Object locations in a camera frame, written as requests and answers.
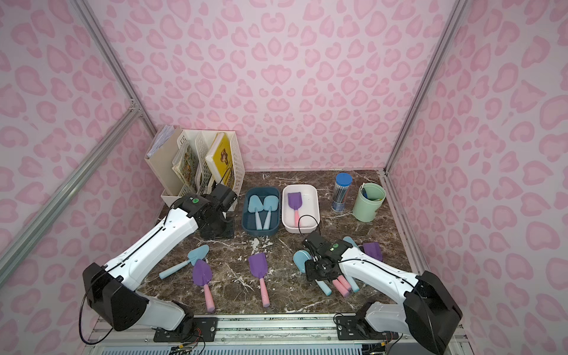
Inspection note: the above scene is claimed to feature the dark teal storage box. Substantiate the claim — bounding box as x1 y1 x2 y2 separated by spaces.
241 186 281 237

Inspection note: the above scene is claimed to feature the purple square shovel pink handle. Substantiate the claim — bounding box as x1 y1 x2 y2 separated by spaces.
288 192 303 227

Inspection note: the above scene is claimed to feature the teal heart shovel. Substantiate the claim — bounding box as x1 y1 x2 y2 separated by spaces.
263 195 279 230

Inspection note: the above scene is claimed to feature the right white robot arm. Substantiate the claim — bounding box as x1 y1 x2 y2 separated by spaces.
303 231 463 354

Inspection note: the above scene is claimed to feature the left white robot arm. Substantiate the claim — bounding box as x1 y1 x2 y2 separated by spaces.
81 184 238 343

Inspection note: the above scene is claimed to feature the teal pointed shovel far right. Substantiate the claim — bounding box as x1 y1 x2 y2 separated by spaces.
343 237 359 249

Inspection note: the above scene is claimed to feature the purple pointed shovel upper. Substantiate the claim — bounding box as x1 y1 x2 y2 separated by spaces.
337 276 352 291

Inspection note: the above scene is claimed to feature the teal shovel far left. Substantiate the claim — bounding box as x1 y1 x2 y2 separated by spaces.
159 245 209 280

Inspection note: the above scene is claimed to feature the illustrated picture book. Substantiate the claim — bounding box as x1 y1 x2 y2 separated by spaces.
172 142 199 193

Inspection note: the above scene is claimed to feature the purple shovel far right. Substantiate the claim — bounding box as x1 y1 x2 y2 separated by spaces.
362 242 383 262

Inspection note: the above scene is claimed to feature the white file organizer rack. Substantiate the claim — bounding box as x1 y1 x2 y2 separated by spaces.
146 128 220 206

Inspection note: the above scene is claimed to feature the yellow book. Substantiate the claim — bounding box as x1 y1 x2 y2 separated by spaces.
205 133 235 189

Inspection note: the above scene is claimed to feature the purple square shovel centre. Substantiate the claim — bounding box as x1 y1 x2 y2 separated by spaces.
248 253 270 308

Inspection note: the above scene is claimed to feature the beige folder with papers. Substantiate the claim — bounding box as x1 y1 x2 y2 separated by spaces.
145 125 183 196

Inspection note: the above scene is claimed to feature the green cup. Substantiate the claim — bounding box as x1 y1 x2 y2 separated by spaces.
353 183 386 223

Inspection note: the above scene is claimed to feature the blue lid pen tube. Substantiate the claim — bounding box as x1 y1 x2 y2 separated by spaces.
331 172 353 212

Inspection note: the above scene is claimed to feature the purple shovel pink handle left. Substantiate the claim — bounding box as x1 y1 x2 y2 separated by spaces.
192 260 216 313

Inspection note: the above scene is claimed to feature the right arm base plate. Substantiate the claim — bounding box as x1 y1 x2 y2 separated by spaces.
333 314 399 342

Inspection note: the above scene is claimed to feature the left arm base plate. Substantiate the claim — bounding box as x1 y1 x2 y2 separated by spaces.
153 317 218 343

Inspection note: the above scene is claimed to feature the aluminium front rail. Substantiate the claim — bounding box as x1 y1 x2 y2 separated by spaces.
83 314 427 354

